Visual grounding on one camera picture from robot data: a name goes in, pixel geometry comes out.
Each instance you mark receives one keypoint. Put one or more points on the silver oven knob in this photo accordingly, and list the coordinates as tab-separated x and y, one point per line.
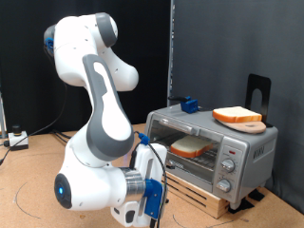
223	186
228	165

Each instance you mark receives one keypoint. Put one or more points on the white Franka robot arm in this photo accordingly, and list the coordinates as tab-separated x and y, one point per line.
104	126

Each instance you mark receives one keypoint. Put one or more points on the black backdrop curtain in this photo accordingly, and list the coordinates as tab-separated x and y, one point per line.
28	79

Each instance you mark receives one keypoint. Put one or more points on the dark grey backdrop curtain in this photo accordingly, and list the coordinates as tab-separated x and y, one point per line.
221	47

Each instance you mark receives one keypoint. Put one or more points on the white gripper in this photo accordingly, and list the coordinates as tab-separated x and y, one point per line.
155	158

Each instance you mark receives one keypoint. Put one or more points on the black metal bookend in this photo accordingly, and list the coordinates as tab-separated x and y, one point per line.
253	82

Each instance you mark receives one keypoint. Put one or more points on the round wooden board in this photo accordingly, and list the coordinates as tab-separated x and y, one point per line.
250	127

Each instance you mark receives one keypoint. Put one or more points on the metal stand rod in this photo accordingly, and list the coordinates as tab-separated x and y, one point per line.
2	117

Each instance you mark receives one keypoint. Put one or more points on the white bread slice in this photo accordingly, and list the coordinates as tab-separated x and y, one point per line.
190	147
234	114

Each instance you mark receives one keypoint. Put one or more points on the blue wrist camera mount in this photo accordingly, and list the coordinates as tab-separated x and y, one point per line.
153	198

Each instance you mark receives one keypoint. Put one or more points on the silver toaster oven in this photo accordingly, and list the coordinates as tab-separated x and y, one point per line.
253	152

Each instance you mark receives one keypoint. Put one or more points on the emergency stop button box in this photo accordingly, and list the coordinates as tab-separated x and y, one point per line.
19	139

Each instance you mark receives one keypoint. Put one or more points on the tall aluminium frame post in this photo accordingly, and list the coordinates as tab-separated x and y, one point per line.
171	47

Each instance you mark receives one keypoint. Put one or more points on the slotted wooden block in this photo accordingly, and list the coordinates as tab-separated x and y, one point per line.
215	207

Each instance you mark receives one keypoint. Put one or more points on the black foam pad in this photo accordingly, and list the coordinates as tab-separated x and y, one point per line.
256	194
240	205

